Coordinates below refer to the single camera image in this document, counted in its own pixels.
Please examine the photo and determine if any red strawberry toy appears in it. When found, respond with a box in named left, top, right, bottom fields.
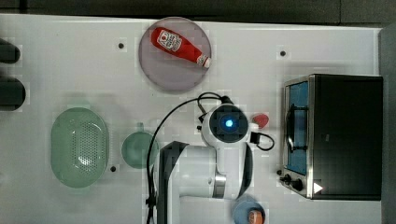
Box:
left=252, top=114, right=269, bottom=129

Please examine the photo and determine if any red ketchup bottle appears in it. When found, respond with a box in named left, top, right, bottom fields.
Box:
left=150, top=27, right=211, bottom=68

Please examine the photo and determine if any green oval strainer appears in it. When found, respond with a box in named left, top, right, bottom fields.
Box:
left=50, top=107, right=109, bottom=189

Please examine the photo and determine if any black toaster oven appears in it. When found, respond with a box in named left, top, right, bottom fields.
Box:
left=277, top=74, right=383, bottom=201

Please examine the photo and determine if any grey round plate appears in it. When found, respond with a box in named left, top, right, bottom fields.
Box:
left=138, top=17, right=212, bottom=92

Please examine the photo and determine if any blue cup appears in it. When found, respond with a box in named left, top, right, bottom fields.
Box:
left=233, top=199, right=266, bottom=224

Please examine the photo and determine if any green mug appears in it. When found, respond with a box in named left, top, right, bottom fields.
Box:
left=121, top=122, right=159, bottom=169

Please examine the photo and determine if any black round pan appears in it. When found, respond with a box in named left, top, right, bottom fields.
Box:
left=0, top=77, right=26, bottom=111

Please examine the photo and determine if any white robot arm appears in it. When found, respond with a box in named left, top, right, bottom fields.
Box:
left=154, top=104, right=253, bottom=224

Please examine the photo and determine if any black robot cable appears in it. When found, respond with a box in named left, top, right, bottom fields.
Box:
left=145, top=91, right=276, bottom=224

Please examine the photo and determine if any dark grey cup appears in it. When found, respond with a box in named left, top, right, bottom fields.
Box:
left=0, top=39, right=21, bottom=64

